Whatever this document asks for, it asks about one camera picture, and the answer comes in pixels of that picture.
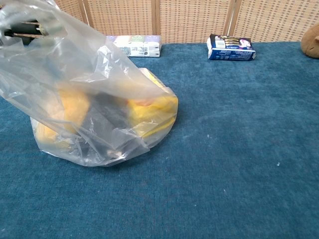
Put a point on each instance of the multicolour tissue pack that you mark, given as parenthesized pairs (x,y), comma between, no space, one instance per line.
(144,46)

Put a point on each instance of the wicker folding screen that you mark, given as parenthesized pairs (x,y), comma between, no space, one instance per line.
(194,17)

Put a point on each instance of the brown plush toy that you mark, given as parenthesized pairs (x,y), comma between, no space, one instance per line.
(311,43)

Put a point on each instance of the clear plastic bag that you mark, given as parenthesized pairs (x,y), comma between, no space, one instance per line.
(74,62)

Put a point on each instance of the yellow round soft item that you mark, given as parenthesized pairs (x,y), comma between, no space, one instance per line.
(69,109)

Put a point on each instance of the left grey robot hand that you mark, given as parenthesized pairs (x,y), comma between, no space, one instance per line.
(15,32)

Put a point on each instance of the dark blue pad pack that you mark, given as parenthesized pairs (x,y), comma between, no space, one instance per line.
(231,48)

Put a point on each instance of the blue table cloth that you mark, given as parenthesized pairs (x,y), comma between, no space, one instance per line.
(236,149)

